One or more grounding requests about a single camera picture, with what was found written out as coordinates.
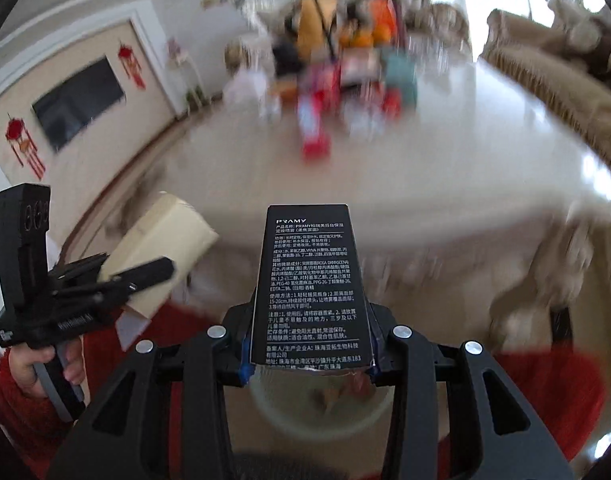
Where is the ornate white carved table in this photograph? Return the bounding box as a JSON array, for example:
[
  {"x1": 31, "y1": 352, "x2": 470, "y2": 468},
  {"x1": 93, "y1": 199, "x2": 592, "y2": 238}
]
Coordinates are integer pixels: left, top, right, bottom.
[{"x1": 134, "y1": 63, "x2": 611, "y2": 359}]

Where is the beige cardboard box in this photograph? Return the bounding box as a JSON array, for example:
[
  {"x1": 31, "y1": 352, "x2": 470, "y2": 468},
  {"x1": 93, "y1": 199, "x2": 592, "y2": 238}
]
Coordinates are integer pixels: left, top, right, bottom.
[{"x1": 100, "y1": 193, "x2": 218, "y2": 318}]

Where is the teal box on table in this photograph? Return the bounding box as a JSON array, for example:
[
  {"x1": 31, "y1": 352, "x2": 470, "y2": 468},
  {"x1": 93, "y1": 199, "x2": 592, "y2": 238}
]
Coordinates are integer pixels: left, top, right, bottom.
[{"x1": 381, "y1": 49, "x2": 418, "y2": 107}]

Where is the red fuzzy right sleeve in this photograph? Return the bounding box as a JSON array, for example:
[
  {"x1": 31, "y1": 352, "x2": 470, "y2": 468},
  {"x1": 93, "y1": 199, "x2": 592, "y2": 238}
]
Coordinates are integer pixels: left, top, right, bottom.
[{"x1": 434, "y1": 351, "x2": 611, "y2": 480}]

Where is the wall mounted black television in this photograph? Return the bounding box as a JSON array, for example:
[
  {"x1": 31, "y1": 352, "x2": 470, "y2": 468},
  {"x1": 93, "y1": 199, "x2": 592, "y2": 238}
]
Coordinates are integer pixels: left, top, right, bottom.
[{"x1": 32, "y1": 56, "x2": 124, "y2": 153}]

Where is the red box on table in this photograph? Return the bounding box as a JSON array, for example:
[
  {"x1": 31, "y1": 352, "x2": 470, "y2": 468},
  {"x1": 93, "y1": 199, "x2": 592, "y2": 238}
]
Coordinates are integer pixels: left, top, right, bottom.
[{"x1": 302, "y1": 132, "x2": 330, "y2": 160}]

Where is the person's left hand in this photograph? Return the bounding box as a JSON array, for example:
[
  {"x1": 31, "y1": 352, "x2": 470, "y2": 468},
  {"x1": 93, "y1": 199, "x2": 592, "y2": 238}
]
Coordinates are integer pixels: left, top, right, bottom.
[{"x1": 8, "y1": 339, "x2": 85, "y2": 399}]

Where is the light green mesh wastebasket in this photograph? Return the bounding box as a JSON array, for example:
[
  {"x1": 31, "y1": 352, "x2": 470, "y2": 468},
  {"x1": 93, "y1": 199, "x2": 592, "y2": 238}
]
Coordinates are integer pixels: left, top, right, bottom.
[{"x1": 249, "y1": 367, "x2": 394, "y2": 443}]

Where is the red hanging wall ornament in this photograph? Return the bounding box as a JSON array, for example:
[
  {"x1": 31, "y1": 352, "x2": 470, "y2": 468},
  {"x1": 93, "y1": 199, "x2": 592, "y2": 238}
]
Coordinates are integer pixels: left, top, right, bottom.
[{"x1": 118, "y1": 44, "x2": 146, "y2": 91}]

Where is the black printed carton box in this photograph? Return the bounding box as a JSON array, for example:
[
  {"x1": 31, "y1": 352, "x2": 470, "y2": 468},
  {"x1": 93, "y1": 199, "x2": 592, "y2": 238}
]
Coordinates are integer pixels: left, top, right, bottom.
[{"x1": 250, "y1": 204, "x2": 375, "y2": 373}]

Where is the beige upholstered sofa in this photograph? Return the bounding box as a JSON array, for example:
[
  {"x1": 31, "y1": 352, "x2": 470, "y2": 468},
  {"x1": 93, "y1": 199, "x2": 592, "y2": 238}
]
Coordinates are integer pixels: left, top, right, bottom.
[{"x1": 480, "y1": 9, "x2": 611, "y2": 170}]

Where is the yellow bag on table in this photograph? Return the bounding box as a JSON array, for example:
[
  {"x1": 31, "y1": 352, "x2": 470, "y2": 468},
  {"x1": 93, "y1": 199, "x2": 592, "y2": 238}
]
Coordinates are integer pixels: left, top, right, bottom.
[{"x1": 296, "y1": 0, "x2": 337, "y2": 63}]

